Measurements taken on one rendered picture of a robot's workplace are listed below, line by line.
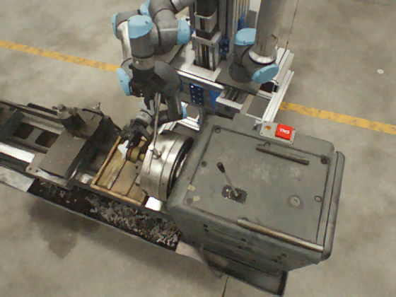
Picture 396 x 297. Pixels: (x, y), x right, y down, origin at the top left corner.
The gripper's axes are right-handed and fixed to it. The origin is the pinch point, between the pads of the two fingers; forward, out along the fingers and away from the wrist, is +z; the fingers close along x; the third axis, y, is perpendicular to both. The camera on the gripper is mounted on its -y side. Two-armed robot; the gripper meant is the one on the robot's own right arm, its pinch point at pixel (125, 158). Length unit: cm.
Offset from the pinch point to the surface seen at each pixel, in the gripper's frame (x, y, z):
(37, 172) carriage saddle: -19, 51, 18
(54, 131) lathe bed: -22, 61, -7
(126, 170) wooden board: -19.8, 5.8, 0.0
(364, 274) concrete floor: -109, -153, -14
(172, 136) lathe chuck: 13.0, -21.0, -11.9
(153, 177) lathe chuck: 10.7, -21.1, 7.6
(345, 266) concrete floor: -109, -140, -15
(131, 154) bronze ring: 3.4, -3.9, -1.4
